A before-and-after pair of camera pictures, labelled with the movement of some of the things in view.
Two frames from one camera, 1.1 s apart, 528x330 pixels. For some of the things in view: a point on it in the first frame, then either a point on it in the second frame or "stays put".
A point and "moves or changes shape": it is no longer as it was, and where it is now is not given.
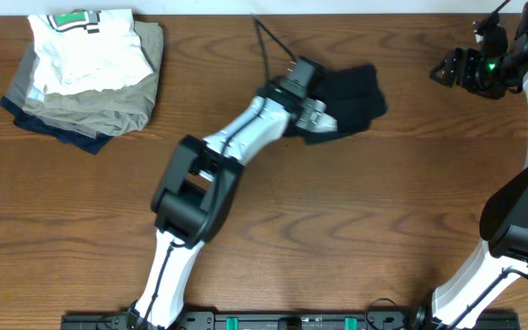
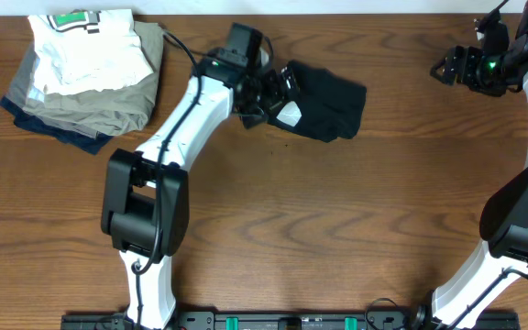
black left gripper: (313, 115) → (279, 95)
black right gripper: (466, 77) stays put
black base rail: (289, 320) stays put
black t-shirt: (353, 96) moves or changes shape
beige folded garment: (99, 112) stays put
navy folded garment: (59, 132) stays put
